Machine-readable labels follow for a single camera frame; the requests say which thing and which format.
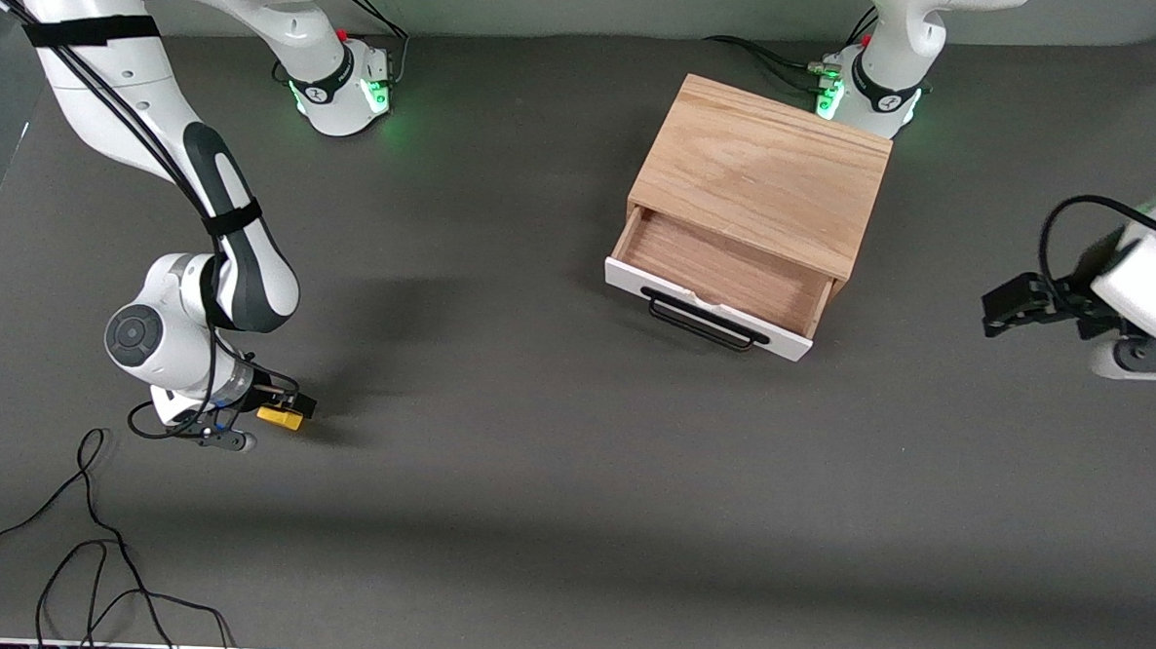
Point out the dark grey table mat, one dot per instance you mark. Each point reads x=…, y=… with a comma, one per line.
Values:
x=533, y=459

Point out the wooden drawer cabinet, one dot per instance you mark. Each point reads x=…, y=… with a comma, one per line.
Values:
x=760, y=167

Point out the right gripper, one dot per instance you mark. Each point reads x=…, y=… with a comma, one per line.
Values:
x=265, y=393

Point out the yellow block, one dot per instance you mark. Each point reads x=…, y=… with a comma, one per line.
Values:
x=279, y=419

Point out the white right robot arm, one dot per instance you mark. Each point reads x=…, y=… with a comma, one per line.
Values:
x=111, y=70

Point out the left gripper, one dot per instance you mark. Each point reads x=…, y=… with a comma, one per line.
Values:
x=1077, y=297

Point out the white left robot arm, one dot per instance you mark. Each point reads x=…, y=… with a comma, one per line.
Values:
x=893, y=46

